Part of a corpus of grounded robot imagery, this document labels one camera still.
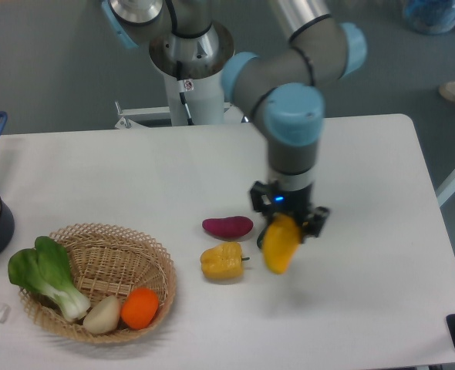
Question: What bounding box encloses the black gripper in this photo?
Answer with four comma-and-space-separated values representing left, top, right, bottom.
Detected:
249, 181, 330, 244

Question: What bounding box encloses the yellow mango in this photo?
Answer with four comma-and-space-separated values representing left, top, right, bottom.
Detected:
262, 214, 302, 274

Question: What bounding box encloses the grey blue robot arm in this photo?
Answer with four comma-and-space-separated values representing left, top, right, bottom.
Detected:
101, 1, 367, 241

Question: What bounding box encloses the woven wicker basket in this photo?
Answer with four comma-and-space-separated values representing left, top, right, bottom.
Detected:
19, 224, 177, 345

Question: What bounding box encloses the green cucumber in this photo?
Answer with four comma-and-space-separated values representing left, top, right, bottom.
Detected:
256, 228, 267, 250

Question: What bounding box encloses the purple sweet potato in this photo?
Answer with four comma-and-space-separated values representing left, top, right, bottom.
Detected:
201, 216, 254, 239

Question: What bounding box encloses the yellow bell pepper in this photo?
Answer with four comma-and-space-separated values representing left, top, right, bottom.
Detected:
200, 242, 248, 281

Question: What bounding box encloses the orange fruit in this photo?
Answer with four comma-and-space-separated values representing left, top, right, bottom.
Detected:
120, 288, 159, 330

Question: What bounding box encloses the beige potato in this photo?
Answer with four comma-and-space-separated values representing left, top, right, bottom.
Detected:
83, 296, 121, 335

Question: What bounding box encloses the blue plastic bag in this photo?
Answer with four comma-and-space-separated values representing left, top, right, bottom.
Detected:
402, 0, 455, 35

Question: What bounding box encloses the green bok choy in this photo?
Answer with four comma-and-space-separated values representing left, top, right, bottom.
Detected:
8, 236, 91, 321

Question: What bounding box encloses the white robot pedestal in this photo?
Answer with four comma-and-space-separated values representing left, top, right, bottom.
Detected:
113, 22, 259, 130

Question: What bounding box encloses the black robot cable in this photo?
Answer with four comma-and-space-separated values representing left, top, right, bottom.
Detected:
174, 59, 195, 126

